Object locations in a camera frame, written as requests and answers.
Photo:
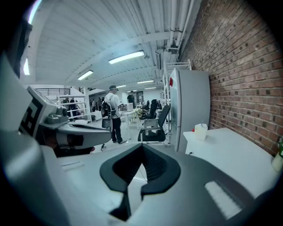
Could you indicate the white background table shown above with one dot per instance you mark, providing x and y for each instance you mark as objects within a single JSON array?
[{"x": 130, "y": 113}]

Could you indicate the red refrigerator sticker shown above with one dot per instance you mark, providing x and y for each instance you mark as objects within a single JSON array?
[{"x": 170, "y": 81}]

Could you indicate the black mesh office chair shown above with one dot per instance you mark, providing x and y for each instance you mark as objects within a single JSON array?
[{"x": 163, "y": 117}]

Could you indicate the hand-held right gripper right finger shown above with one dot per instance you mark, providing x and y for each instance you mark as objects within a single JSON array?
[{"x": 188, "y": 189}]

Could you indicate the blue packet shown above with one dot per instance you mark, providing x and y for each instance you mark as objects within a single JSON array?
[{"x": 202, "y": 124}]

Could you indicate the ceiling strip light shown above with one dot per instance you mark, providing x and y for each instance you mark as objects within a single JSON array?
[
  {"x": 26, "y": 67},
  {"x": 85, "y": 75},
  {"x": 150, "y": 88},
  {"x": 145, "y": 81},
  {"x": 121, "y": 86},
  {"x": 126, "y": 57}
]

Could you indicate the grey plastic bin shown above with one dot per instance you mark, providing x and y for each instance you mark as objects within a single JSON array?
[{"x": 150, "y": 125}]

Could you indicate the person's left hand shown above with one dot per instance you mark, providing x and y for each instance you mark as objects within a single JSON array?
[{"x": 73, "y": 151}]

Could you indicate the white ceiling pipes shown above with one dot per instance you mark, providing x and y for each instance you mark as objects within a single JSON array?
[{"x": 180, "y": 22}]

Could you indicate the white boxy machine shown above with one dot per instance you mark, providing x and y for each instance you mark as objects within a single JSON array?
[{"x": 129, "y": 106}]

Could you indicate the cream plastic container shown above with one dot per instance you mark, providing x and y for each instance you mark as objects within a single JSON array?
[{"x": 200, "y": 133}]

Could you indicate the white vase with plant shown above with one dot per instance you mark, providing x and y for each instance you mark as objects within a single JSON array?
[{"x": 278, "y": 161}]

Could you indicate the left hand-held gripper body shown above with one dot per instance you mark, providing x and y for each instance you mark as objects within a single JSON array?
[{"x": 44, "y": 103}]

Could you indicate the grey refrigerator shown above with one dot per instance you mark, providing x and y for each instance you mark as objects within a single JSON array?
[{"x": 192, "y": 103}]

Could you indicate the black high-back office chair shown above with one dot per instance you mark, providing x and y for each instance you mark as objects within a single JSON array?
[{"x": 153, "y": 108}]

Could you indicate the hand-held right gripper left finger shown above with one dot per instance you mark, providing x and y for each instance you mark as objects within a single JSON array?
[{"x": 88, "y": 174}]

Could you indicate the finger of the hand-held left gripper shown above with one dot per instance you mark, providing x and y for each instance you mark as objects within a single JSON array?
[{"x": 95, "y": 136}]

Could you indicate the dark glass door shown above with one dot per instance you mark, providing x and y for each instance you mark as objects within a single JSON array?
[{"x": 140, "y": 97}]

